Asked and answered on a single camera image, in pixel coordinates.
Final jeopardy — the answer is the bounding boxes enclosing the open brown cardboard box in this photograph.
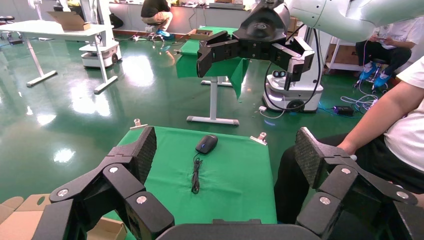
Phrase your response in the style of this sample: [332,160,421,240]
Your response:
[0,194,129,240]

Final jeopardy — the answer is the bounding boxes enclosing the small shallow cardboard box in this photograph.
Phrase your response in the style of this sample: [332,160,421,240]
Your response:
[187,28,215,42]

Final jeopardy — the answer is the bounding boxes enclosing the white floor cable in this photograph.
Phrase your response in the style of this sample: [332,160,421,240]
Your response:
[340,94,380,113]

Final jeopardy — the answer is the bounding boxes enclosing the white plug with cable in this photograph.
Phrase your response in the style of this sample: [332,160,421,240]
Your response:
[257,105,286,120]

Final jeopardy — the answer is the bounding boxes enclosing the black power adapter brick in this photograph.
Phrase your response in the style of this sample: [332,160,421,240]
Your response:
[332,104,355,117]

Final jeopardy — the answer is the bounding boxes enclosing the white table leg frame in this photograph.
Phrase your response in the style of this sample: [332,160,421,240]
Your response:
[186,76,240,127]

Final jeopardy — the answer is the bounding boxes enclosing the white bare desk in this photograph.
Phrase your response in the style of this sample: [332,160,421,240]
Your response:
[0,19,119,96]

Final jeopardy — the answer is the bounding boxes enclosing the seated person blue shoe covers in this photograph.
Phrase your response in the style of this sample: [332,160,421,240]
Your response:
[355,17,424,91]

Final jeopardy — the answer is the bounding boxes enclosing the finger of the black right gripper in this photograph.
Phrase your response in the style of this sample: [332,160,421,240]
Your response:
[269,36,316,91]
[196,30,241,79]

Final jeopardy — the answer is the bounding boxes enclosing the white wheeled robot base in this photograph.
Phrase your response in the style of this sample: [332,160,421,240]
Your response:
[78,0,122,69]
[262,26,332,114]

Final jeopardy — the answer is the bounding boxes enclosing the black computer mouse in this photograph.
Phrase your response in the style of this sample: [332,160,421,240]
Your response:
[195,134,219,156]

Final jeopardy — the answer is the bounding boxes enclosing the black hanging arm cable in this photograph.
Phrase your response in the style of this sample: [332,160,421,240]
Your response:
[263,28,323,112]

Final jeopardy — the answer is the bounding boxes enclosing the bare person forearm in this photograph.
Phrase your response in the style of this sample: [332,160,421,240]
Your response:
[337,81,424,157]

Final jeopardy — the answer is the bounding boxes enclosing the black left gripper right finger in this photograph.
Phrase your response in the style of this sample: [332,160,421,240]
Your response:
[294,127,424,240]

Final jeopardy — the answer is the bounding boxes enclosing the cardboard box in shelf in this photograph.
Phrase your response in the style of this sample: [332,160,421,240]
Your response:
[327,44,361,66]

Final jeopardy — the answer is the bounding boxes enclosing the bundled black mouse cable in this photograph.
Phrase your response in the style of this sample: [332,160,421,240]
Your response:
[190,152,204,195]

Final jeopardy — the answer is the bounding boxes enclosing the person in white t-shirt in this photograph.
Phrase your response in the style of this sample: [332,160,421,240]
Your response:
[274,56,424,240]

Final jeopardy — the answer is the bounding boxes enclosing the white low shelf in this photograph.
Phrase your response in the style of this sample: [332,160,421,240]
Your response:
[324,35,366,72]

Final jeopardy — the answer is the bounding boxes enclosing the green cloth on distant table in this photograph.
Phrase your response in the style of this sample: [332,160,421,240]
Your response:
[175,25,251,100]

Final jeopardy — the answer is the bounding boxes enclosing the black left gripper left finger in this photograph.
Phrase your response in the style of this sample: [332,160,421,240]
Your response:
[31,125,175,240]

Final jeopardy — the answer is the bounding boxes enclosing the metal cloth clip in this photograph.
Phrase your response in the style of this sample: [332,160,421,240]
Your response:
[129,118,149,131]
[249,132,268,147]

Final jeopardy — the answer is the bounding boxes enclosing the open cardboard box on desk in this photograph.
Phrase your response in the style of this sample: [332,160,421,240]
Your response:
[46,11,92,32]

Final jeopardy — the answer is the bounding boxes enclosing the crouching person black shirt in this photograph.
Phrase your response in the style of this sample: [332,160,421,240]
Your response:
[140,0,174,38]

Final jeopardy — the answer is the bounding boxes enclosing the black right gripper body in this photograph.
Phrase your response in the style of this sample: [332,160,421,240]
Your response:
[232,0,292,61]

